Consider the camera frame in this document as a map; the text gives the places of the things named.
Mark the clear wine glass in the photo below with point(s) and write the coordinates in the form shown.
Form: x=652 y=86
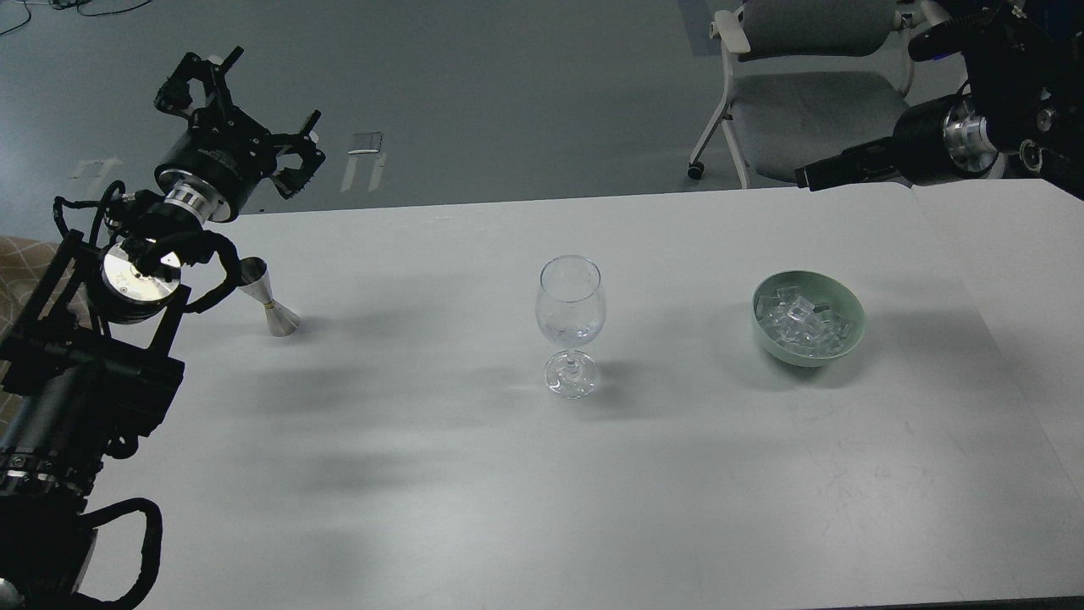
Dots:
x=570 y=309

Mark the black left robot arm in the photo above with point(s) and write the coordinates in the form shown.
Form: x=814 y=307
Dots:
x=89 y=353

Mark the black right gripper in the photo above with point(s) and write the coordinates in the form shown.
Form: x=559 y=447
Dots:
x=935 y=142

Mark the beige checkered cushion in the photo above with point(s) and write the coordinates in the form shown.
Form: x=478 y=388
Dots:
x=23 y=263

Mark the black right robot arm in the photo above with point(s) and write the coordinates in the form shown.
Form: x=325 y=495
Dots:
x=1021 y=97

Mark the steel double jigger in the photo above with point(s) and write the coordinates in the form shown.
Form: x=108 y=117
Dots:
x=255 y=282

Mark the green bowl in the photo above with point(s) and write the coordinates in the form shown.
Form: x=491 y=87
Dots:
x=820 y=288

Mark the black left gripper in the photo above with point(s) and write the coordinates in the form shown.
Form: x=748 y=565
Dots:
x=221 y=154

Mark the pile of ice cubes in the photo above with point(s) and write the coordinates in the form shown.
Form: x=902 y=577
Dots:
x=802 y=326

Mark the grey office chair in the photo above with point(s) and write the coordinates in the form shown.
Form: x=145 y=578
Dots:
x=776 y=123

